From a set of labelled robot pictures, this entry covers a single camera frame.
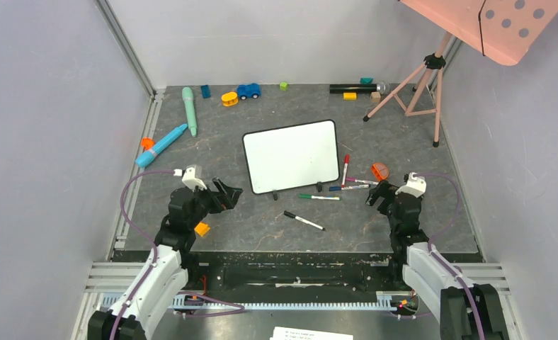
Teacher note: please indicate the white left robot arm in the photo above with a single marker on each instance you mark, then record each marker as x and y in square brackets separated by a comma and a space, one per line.
[170, 266]

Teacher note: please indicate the black cylinder tube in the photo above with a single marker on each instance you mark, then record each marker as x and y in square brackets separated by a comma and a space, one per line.
[353, 88]

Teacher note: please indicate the teal block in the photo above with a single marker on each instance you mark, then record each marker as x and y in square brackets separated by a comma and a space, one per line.
[366, 80]

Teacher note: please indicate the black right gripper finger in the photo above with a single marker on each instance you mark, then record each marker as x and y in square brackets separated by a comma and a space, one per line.
[384, 185]
[372, 197]

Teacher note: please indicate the white whiteboard black frame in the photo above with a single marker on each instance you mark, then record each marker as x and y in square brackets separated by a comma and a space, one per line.
[292, 156]

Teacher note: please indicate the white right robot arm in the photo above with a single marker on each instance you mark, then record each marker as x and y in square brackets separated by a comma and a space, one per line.
[463, 308]

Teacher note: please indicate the white printed paper sheet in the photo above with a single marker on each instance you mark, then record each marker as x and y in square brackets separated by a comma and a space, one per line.
[285, 333]

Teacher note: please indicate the orange wedge block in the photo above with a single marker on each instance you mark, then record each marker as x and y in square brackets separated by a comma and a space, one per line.
[202, 229]

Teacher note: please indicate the small orange toy piece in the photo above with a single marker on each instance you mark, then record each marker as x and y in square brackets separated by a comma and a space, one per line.
[147, 143]

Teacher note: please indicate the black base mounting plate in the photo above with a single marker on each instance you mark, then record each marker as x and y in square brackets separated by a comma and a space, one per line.
[241, 276]

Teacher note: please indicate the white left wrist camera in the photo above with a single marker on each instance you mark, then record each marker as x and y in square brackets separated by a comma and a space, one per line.
[190, 177]

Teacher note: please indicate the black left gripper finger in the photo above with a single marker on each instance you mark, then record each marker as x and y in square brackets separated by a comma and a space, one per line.
[221, 187]
[228, 197]

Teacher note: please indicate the black whiteboard marker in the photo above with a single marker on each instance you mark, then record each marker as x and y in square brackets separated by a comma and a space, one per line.
[302, 220]

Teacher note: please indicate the blue toy car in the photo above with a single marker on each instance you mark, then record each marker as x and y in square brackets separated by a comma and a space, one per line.
[245, 91]

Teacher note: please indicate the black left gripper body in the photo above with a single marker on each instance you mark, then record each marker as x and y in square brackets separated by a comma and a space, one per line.
[205, 202]

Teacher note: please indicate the blue toy crayon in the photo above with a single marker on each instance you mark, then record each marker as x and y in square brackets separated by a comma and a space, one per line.
[148, 156]

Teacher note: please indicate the green whiteboard marker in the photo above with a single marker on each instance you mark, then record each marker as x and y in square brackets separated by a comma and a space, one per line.
[318, 197]

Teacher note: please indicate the dark blue block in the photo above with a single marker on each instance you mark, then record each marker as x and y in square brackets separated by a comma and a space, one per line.
[205, 91]

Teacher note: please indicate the mint green toy crayon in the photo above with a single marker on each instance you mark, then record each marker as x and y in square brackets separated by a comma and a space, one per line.
[188, 100]

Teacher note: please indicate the yellow orange oval toy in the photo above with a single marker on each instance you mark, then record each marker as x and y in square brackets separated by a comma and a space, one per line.
[230, 99]

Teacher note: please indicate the white slotted cable duct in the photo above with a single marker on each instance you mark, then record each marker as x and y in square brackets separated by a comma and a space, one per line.
[382, 303]

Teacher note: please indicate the beige wooden cube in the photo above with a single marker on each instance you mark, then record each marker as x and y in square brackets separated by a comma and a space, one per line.
[375, 97]

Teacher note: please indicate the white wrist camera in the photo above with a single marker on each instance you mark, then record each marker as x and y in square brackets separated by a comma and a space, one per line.
[415, 185]
[190, 177]

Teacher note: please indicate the red whiteboard marker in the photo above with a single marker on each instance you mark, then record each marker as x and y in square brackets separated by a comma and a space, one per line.
[345, 169]

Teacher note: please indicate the purple whiteboard marker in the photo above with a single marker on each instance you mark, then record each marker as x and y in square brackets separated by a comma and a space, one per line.
[356, 180]

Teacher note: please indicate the pink music stand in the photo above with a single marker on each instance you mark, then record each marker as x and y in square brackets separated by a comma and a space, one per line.
[502, 31]

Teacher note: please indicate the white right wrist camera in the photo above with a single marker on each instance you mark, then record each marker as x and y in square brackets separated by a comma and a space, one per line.
[415, 185]

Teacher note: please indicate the yellow rectangular block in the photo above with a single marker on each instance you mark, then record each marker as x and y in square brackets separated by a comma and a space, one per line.
[349, 96]

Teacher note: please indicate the orange semicircle toy piece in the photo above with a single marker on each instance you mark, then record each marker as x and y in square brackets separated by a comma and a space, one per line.
[380, 171]

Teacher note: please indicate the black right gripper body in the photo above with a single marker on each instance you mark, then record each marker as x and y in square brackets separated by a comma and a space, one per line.
[387, 197]

